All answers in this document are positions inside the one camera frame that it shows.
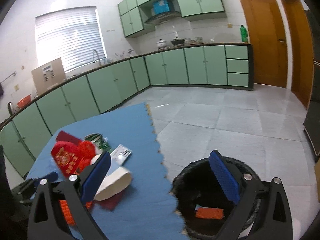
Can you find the white cooking pot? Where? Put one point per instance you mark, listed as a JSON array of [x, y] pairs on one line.
[[162, 44]]

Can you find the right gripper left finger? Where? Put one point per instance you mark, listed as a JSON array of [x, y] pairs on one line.
[[92, 176]]

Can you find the green kitchen cabinets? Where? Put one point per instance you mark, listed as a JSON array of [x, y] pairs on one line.
[[24, 135], [139, 17]]

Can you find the range hood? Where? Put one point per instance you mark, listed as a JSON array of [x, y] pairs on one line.
[[163, 17]]

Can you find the blue box above hood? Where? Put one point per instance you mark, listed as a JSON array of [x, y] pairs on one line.
[[162, 6]]

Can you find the dark hanging cloth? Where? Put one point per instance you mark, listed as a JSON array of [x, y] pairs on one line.
[[1, 91]]

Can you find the green white milk carton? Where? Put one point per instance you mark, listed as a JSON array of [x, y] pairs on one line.
[[101, 143]]

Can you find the green lower kitchen cabinets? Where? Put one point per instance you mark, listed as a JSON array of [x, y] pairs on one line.
[[24, 135]]

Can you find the green bottle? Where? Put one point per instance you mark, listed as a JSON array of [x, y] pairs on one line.
[[244, 34]]

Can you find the orange plastic basin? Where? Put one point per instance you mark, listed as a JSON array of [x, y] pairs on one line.
[[24, 101]]

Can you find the white printed plastic wrapper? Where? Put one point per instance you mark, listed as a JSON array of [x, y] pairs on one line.
[[120, 154]]

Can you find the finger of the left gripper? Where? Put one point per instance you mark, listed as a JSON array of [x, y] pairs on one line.
[[51, 177]]

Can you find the electric kettle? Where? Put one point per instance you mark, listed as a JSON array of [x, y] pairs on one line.
[[11, 108]]

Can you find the red printed gift bag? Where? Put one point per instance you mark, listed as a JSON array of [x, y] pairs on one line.
[[71, 158]]

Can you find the black oven cabinet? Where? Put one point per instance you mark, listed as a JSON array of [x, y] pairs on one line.
[[311, 122]]

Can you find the dark red card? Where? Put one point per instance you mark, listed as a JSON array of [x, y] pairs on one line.
[[66, 137]]

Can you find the black trash bin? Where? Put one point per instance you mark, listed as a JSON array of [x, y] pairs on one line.
[[196, 185]]

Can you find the window with white blinds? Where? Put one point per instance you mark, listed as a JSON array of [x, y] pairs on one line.
[[70, 34]]

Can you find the cardboard box with appliance picture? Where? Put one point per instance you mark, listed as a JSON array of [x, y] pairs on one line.
[[48, 76]]

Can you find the black wok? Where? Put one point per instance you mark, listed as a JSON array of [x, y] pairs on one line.
[[178, 42]]

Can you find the chrome sink faucet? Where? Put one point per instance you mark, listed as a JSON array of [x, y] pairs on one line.
[[96, 58]]

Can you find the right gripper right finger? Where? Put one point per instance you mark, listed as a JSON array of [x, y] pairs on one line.
[[227, 181]]

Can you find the green upper kitchen cabinets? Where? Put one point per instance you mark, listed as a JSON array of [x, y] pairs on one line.
[[139, 17]]

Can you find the wooden door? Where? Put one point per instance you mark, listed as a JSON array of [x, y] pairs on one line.
[[302, 50], [267, 36]]

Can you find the orange foam net sleeve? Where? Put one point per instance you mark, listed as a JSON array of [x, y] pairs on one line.
[[67, 213]]

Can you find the wall towel rail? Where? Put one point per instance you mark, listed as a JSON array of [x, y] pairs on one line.
[[9, 76]]

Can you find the blue white paper cup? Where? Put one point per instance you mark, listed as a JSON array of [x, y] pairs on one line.
[[116, 180]]

